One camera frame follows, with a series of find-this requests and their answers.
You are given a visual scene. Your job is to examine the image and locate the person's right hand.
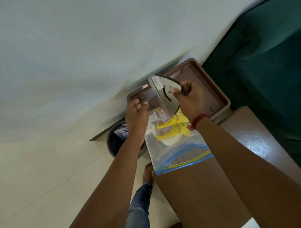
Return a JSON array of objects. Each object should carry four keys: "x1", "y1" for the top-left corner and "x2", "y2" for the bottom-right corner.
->
[{"x1": 170, "y1": 80, "x2": 209, "y2": 124}]

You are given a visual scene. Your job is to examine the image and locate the person's left hand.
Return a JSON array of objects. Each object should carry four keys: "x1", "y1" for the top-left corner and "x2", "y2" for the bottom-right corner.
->
[{"x1": 124, "y1": 98, "x2": 150, "y2": 140}]

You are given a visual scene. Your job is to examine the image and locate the yellow snack packet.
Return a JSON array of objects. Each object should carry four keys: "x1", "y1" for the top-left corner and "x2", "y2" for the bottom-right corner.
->
[
  {"x1": 156, "y1": 123, "x2": 191, "y2": 141},
  {"x1": 150, "y1": 107, "x2": 190, "y2": 125}
]

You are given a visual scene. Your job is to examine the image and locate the silver napkin holder smiley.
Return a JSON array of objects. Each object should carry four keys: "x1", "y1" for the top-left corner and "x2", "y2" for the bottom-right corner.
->
[{"x1": 147, "y1": 75, "x2": 186, "y2": 118}]

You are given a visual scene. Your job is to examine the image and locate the white paper napkin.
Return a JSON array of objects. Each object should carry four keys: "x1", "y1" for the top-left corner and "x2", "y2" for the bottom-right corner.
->
[{"x1": 150, "y1": 124, "x2": 184, "y2": 147}]

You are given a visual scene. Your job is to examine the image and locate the clear zip bag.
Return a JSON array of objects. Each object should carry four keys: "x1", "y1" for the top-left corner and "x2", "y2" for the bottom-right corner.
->
[{"x1": 144, "y1": 107, "x2": 214, "y2": 176}]

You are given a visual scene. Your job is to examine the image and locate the person's right forearm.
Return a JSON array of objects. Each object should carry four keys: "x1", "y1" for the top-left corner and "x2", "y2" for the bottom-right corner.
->
[{"x1": 196, "y1": 116, "x2": 301, "y2": 228}]

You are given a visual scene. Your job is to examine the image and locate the person's left forearm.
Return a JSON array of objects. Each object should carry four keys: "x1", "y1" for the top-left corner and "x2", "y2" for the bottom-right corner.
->
[{"x1": 69, "y1": 137, "x2": 147, "y2": 228}]

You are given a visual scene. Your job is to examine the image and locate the person's left foot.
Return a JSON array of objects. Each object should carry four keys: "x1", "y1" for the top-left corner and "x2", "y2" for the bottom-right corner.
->
[{"x1": 142, "y1": 162, "x2": 155, "y2": 185}]

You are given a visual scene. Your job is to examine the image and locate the person's blue jeans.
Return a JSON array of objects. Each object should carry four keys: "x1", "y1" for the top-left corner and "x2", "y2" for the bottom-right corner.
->
[{"x1": 126, "y1": 183, "x2": 153, "y2": 228}]

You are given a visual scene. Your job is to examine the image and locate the red thread wristband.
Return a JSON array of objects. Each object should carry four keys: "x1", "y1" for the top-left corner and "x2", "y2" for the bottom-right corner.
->
[{"x1": 187, "y1": 113, "x2": 210, "y2": 131}]

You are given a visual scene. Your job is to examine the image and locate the brown plastic tray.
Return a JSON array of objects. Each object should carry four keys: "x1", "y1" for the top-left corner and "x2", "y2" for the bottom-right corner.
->
[{"x1": 127, "y1": 58, "x2": 231, "y2": 120}]

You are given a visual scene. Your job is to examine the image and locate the crumpled paper trash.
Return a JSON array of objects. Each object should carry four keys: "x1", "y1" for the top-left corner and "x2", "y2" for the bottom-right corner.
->
[{"x1": 114, "y1": 124, "x2": 129, "y2": 139}]

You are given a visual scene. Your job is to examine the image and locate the black waste bin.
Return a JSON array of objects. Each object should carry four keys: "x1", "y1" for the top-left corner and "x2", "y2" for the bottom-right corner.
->
[{"x1": 106, "y1": 119, "x2": 147, "y2": 159}]

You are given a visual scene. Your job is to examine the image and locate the green velvet sofa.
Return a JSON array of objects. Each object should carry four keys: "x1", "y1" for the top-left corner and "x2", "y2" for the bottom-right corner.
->
[{"x1": 202, "y1": 0, "x2": 301, "y2": 168}]

